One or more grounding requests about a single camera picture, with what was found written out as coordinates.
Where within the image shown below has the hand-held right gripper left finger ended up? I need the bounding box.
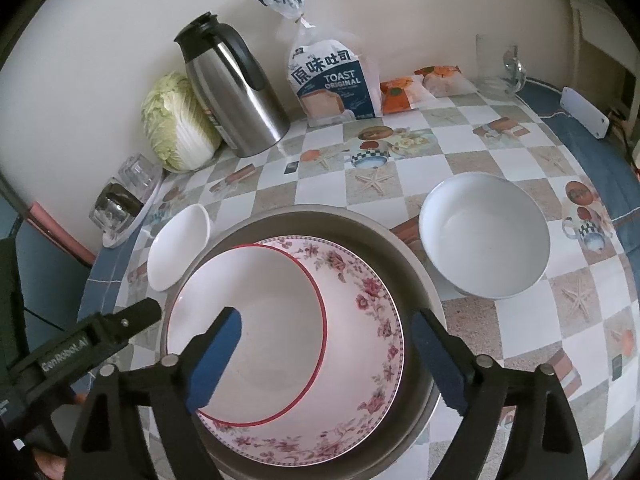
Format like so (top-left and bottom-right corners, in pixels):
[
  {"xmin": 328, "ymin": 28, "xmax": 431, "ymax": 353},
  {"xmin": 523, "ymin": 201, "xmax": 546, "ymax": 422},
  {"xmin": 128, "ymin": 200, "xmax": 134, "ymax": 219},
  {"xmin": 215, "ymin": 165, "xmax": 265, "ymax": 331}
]
[{"xmin": 65, "ymin": 306, "xmax": 243, "ymax": 480}]

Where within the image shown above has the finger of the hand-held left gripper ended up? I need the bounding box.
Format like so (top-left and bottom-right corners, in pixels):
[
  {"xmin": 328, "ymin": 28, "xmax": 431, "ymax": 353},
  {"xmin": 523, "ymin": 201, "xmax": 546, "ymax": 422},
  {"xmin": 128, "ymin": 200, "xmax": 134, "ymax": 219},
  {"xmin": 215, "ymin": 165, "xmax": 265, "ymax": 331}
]
[{"xmin": 100, "ymin": 297, "xmax": 163, "ymax": 348}]

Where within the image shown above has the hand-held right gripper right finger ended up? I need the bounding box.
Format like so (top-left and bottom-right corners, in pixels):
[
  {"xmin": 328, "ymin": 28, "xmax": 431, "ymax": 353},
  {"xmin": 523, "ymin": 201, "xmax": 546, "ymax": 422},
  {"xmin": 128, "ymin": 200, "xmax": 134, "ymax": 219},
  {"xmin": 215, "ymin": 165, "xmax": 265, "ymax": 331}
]
[{"xmin": 410, "ymin": 307, "xmax": 591, "ymax": 480}]

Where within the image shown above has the red-rimmed white bowl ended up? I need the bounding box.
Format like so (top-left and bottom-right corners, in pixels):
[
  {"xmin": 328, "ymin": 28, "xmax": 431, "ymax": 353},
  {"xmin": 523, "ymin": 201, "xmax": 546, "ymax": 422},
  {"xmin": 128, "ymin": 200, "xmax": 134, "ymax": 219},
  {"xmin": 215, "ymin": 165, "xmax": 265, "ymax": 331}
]
[{"xmin": 165, "ymin": 243, "xmax": 328, "ymax": 428}]

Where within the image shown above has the small white dish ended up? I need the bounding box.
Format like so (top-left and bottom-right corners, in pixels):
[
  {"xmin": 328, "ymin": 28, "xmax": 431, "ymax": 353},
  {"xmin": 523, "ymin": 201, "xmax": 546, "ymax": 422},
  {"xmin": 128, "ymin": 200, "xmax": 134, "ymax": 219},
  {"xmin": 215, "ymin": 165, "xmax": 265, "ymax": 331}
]
[{"xmin": 146, "ymin": 204, "xmax": 212, "ymax": 292}]

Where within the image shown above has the floral pattern plate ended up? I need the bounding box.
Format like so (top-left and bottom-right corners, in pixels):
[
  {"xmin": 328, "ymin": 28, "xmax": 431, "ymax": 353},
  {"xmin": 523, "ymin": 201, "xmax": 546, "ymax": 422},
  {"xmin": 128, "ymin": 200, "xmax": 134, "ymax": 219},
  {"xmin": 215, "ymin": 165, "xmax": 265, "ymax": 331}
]
[{"xmin": 197, "ymin": 236, "xmax": 405, "ymax": 467}]

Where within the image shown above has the white square bowl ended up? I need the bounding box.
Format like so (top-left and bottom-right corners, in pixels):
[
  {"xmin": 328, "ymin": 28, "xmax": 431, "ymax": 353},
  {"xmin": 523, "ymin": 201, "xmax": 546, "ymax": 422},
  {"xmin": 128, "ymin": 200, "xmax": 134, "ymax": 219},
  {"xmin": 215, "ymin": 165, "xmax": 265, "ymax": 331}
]
[{"xmin": 418, "ymin": 172, "xmax": 551, "ymax": 301}]

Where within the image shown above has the large stainless steel basin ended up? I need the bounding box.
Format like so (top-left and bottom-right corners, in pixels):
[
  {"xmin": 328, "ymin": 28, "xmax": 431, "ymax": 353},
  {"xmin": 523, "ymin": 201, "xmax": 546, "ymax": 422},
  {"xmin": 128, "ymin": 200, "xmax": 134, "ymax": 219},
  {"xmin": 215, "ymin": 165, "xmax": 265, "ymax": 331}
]
[{"xmin": 156, "ymin": 203, "xmax": 448, "ymax": 480}]

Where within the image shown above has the checkered printed tablecloth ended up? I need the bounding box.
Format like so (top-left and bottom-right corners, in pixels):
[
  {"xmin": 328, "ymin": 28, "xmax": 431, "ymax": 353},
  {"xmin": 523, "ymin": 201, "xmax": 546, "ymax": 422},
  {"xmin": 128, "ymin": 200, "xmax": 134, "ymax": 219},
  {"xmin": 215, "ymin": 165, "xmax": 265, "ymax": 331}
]
[{"xmin": 75, "ymin": 76, "xmax": 640, "ymax": 480}]

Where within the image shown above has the clear glass cup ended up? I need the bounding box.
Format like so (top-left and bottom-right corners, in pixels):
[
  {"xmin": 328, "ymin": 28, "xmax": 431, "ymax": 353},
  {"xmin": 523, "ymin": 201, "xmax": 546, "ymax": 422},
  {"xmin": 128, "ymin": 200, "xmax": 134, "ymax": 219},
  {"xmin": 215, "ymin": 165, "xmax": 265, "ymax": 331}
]
[
  {"xmin": 89, "ymin": 200, "xmax": 136, "ymax": 236},
  {"xmin": 115, "ymin": 154, "xmax": 163, "ymax": 203}
]

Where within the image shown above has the white oval tray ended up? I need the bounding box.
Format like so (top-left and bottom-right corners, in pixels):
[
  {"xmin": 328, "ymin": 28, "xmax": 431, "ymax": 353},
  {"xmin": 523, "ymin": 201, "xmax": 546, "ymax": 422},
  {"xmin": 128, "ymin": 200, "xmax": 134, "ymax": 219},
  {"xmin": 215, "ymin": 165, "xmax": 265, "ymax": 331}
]
[{"xmin": 102, "ymin": 170, "xmax": 166, "ymax": 249}]

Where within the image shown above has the pink chair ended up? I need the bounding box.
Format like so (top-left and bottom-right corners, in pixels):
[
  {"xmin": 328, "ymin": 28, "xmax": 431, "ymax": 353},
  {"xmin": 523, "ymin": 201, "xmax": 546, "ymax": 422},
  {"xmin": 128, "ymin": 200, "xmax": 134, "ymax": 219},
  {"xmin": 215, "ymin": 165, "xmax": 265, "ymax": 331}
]
[{"xmin": 29, "ymin": 202, "xmax": 97, "ymax": 267}]

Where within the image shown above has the brown tinted glass cup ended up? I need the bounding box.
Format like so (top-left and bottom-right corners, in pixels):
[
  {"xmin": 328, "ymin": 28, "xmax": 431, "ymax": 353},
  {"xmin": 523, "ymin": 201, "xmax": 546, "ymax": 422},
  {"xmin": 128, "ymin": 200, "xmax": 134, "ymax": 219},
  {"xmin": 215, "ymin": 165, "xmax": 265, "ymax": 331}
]
[{"xmin": 97, "ymin": 182, "xmax": 146, "ymax": 216}]

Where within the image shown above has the napa cabbage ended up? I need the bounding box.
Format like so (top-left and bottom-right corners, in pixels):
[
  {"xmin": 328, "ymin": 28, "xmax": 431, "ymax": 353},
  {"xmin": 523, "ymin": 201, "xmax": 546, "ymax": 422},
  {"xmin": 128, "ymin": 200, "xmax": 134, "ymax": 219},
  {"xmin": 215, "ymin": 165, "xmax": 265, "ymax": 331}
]
[{"xmin": 140, "ymin": 71, "xmax": 223, "ymax": 173}]

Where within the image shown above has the stainless steel thermos jug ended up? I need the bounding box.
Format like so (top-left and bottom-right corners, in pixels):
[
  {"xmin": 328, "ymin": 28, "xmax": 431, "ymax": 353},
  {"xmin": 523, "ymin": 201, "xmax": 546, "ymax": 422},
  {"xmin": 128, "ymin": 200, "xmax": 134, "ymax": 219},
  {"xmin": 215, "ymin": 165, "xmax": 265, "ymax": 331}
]
[{"xmin": 173, "ymin": 11, "xmax": 291, "ymax": 158}]

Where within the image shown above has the orange and white snack packet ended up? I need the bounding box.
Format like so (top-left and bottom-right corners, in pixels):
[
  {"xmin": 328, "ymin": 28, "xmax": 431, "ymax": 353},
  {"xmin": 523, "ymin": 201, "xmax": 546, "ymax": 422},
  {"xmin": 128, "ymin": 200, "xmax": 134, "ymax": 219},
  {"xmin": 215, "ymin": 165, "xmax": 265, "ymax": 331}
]
[{"xmin": 415, "ymin": 65, "xmax": 477, "ymax": 97}]

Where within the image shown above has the white rectangular device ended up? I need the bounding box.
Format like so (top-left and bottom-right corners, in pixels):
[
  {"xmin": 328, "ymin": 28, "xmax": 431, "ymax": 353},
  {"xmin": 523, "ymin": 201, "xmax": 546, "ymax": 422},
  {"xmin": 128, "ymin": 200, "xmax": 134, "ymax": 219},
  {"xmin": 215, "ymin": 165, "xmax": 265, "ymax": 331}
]
[{"xmin": 560, "ymin": 86, "xmax": 610, "ymax": 137}]

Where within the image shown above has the clear glass mug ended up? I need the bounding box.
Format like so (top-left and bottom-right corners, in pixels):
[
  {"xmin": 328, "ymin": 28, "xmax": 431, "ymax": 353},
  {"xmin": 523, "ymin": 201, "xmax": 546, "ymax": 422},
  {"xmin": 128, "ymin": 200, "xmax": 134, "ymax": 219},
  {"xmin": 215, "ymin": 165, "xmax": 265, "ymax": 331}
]
[{"xmin": 475, "ymin": 34, "xmax": 527, "ymax": 95}]

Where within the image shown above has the toast bread bag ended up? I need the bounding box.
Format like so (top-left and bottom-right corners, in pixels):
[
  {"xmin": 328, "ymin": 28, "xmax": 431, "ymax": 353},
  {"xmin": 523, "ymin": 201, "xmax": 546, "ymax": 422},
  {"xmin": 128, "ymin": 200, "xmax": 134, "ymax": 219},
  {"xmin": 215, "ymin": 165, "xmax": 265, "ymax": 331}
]
[{"xmin": 251, "ymin": 0, "xmax": 382, "ymax": 128}]

